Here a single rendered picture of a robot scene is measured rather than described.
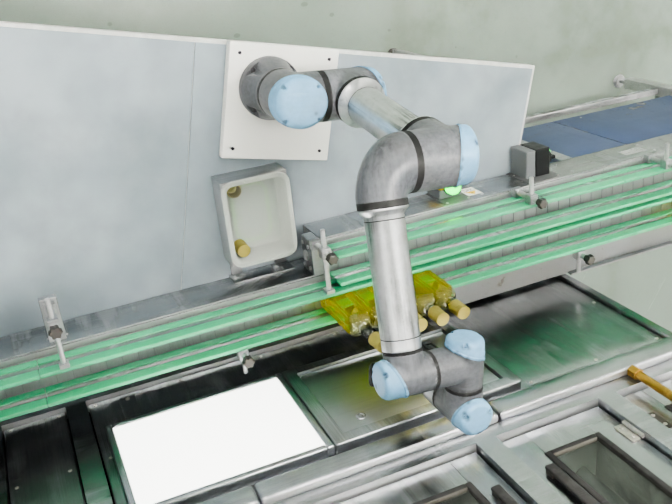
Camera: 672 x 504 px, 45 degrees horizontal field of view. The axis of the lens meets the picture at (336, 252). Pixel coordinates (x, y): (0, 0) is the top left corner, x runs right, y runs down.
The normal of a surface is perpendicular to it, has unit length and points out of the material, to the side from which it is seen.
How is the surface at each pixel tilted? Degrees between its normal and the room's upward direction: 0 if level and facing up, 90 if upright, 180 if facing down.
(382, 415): 90
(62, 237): 0
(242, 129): 0
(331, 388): 90
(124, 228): 0
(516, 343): 90
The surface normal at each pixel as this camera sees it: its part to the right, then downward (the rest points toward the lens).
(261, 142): 0.39, 0.33
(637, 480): -0.10, -0.91
